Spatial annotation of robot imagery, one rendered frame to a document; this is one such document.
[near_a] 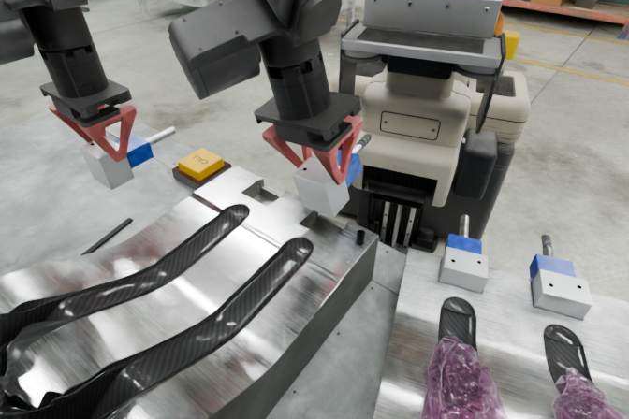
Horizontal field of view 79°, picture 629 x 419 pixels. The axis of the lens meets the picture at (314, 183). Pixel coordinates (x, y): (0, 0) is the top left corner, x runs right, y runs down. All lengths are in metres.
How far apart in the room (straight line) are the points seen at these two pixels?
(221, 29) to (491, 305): 0.41
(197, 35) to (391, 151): 0.58
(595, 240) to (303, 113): 1.84
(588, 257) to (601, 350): 1.48
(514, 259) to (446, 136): 1.08
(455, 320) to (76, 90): 0.52
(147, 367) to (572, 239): 1.88
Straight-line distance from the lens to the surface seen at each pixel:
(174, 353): 0.41
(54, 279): 0.49
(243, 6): 0.34
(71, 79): 0.54
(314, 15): 0.29
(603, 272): 1.98
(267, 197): 0.59
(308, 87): 0.37
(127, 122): 0.56
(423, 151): 0.83
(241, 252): 0.49
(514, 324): 0.51
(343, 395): 0.48
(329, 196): 0.44
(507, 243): 1.90
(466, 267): 0.50
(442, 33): 0.73
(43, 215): 0.80
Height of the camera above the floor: 1.24
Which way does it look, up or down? 38 degrees down
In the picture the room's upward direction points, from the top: straight up
